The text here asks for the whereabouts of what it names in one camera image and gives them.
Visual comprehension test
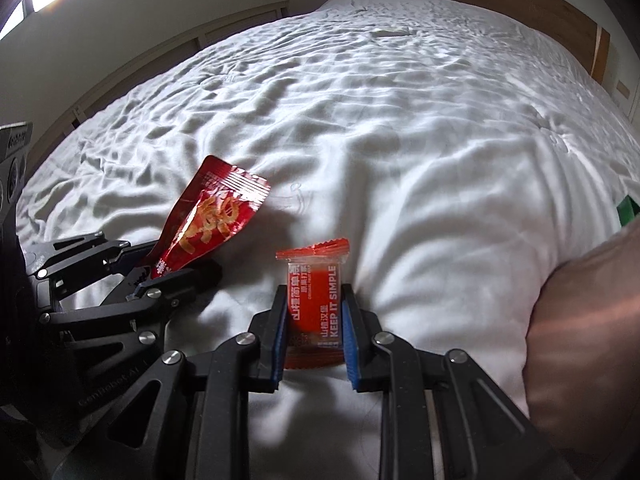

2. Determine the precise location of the bed with white sheet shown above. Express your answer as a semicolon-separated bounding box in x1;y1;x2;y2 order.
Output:
15;0;640;480

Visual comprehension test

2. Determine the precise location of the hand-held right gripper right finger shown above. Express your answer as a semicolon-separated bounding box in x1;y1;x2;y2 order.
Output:
340;282;578;480

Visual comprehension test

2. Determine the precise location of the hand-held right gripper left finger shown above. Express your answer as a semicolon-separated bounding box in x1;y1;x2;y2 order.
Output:
65;284;292;480

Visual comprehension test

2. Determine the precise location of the green bag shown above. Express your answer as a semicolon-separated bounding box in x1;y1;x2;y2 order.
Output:
616;194;640;227

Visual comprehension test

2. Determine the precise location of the dark red gold-print snack packet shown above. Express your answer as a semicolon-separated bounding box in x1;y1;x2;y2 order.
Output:
137;155;272;281

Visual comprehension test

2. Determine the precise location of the small red clear snack packet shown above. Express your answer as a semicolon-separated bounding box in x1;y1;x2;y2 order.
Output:
275;237;351;371

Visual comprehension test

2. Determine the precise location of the pink bin with black lid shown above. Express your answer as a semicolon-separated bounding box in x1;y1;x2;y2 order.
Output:
522;220;640;480

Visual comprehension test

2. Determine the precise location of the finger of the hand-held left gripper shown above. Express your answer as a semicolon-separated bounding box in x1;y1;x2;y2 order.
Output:
27;230;162;283
40;259;224;343

